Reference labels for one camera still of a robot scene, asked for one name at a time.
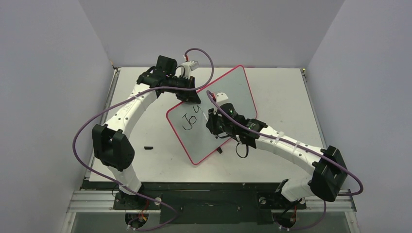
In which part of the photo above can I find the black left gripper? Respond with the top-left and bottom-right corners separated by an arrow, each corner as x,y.
167,75 -> 201,104

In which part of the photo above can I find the red framed whiteboard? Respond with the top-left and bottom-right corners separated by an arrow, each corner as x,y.
166,65 -> 258,165

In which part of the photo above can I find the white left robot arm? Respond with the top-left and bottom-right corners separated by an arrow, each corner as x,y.
92,56 -> 201,209

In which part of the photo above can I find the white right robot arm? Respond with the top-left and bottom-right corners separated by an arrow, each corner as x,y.
206,103 -> 347,207

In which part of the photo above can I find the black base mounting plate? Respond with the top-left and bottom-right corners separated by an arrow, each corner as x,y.
81,180 -> 308,228

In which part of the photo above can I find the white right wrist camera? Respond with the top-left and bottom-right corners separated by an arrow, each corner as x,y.
214,92 -> 229,106

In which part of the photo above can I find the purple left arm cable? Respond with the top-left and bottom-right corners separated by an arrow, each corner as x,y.
72,48 -> 215,232

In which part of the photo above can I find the aluminium frame rail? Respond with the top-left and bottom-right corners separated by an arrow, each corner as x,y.
68,190 -> 357,214

